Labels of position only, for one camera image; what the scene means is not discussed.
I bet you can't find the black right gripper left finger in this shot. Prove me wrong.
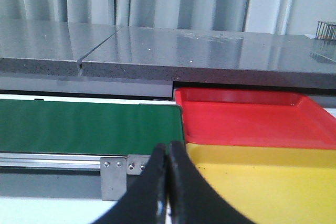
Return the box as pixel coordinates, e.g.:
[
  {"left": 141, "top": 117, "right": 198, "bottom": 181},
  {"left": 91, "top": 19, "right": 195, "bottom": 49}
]
[{"left": 94, "top": 144, "right": 167, "bottom": 223}]

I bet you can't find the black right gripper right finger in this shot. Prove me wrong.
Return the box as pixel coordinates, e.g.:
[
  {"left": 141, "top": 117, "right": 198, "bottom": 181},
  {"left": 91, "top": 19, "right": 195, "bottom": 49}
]
[{"left": 167, "top": 141, "right": 253, "bottom": 223}]

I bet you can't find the steel conveyor end plate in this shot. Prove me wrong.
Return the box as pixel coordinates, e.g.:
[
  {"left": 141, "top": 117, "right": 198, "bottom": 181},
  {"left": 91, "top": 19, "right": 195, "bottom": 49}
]
[{"left": 127, "top": 154, "right": 150, "bottom": 175}]

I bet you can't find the yellow plastic tray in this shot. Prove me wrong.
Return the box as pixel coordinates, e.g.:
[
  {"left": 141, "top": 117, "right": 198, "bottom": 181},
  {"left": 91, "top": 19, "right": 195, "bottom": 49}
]
[{"left": 186, "top": 143, "right": 335, "bottom": 223}]

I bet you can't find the red plastic tray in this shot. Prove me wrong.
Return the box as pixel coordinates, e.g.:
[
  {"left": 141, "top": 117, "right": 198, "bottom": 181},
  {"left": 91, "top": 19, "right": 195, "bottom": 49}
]
[{"left": 175, "top": 88, "right": 335, "bottom": 150}]

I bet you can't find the green conveyor belt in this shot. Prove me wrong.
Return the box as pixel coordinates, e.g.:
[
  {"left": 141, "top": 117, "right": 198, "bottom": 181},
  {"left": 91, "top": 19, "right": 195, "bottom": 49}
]
[{"left": 1, "top": 99, "right": 184, "bottom": 155}]

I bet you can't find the grey stone counter slab right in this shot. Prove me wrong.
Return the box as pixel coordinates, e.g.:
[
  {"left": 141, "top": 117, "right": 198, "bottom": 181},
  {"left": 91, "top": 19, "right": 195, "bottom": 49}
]
[{"left": 81, "top": 27, "right": 335, "bottom": 90}]

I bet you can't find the grey stone counter slab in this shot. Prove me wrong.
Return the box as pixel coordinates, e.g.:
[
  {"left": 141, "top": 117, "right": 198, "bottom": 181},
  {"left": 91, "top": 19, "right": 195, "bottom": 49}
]
[
  {"left": 1, "top": 18, "right": 120, "bottom": 77},
  {"left": 81, "top": 27, "right": 335, "bottom": 90}
]

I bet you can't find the grey stone counter slab left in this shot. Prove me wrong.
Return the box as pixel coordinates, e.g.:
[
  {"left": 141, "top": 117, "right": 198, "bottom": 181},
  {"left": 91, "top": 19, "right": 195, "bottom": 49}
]
[{"left": 1, "top": 18, "right": 120, "bottom": 77}]

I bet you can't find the steel conveyor support bracket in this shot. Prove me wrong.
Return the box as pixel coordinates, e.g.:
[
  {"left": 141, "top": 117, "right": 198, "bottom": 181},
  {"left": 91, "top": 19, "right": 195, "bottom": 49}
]
[{"left": 100, "top": 156, "right": 127, "bottom": 201}]

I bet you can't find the aluminium conveyor side rail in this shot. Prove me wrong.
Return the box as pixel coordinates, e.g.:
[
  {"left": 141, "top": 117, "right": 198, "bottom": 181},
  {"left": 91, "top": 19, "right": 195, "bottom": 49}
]
[{"left": 1, "top": 153, "right": 126, "bottom": 169}]

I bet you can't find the wire rack on counter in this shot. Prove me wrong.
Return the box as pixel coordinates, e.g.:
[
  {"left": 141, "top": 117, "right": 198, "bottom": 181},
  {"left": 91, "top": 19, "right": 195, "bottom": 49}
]
[{"left": 315, "top": 21, "right": 336, "bottom": 41}]

